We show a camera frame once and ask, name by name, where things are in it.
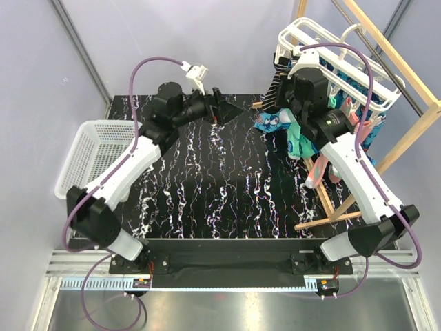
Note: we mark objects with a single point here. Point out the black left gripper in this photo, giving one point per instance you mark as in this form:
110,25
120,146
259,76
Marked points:
220,111

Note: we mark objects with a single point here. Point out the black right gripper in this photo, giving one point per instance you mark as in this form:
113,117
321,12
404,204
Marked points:
284,83

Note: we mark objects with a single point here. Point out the black striped sock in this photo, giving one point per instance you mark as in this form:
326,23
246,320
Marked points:
269,100

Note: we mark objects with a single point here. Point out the mint green sock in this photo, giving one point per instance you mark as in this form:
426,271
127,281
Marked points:
334,102
298,146

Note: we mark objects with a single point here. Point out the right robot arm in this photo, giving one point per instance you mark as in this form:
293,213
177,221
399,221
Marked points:
386,217

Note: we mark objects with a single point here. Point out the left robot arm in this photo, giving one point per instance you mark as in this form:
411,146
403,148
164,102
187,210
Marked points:
91,209

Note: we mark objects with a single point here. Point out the white clip sock hanger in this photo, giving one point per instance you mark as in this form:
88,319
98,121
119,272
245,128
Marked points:
307,33

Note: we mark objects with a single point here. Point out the blue shark sock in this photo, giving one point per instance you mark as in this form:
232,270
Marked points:
341,96
269,123

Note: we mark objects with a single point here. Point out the pink sock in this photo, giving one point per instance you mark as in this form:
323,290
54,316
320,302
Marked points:
317,172
368,131

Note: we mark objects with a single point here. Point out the white plastic basket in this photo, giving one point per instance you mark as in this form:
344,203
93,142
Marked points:
95,148

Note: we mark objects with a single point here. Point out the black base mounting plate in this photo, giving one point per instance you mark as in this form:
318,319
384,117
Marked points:
239,253

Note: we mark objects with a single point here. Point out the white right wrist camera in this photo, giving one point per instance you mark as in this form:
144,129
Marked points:
308,58

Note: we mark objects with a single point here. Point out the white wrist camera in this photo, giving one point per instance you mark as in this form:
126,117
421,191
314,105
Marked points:
308,58
195,75

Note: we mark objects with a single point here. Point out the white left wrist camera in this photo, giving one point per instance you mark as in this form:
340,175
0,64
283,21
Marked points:
195,75

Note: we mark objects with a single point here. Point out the aluminium rail with cable duct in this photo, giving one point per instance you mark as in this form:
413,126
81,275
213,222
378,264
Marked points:
97,271

